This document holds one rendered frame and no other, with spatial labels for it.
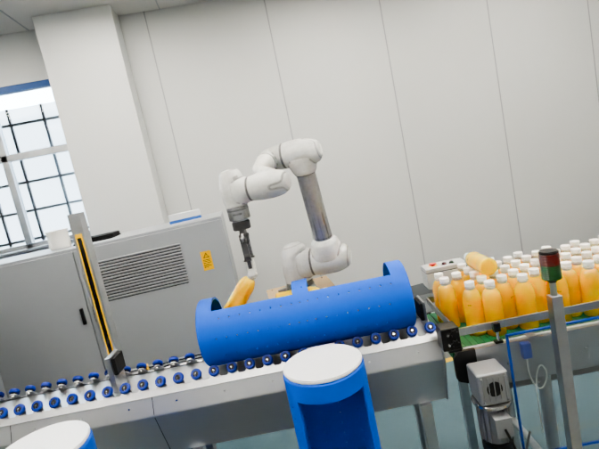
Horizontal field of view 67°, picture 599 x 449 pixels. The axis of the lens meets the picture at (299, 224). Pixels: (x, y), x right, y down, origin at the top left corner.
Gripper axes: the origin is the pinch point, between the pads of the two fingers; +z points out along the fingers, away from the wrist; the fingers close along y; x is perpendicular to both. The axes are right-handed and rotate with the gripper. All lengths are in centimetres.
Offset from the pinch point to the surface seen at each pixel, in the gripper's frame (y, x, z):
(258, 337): 12.6, -2.0, 25.5
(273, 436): -93, -25, 133
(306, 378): 46, 16, 30
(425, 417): 8, 58, 77
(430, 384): 9, 62, 62
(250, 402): 12, -12, 52
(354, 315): 12.8, 37.1, 25.1
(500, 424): 38, 78, 66
